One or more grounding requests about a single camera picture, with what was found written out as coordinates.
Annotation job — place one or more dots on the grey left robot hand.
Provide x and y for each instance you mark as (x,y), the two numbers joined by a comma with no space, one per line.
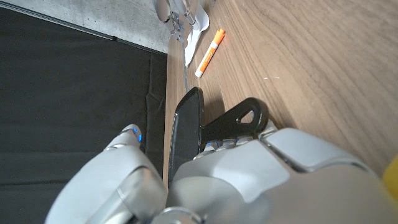
(248,180)

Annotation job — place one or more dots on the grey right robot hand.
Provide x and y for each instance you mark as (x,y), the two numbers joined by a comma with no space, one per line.
(174,12)

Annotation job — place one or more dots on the white tissue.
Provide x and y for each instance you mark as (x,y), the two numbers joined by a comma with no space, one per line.
(194,37)

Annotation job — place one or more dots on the yellow banana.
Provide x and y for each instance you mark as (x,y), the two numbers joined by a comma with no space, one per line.
(392,177)

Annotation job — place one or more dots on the orange marker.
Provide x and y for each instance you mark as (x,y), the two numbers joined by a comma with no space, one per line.
(210,53)

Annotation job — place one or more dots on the black backdrop stand pole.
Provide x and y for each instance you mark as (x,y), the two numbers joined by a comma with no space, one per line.
(62,22)

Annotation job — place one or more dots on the black backdrop curtain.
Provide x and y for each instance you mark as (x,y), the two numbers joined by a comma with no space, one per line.
(77,99)

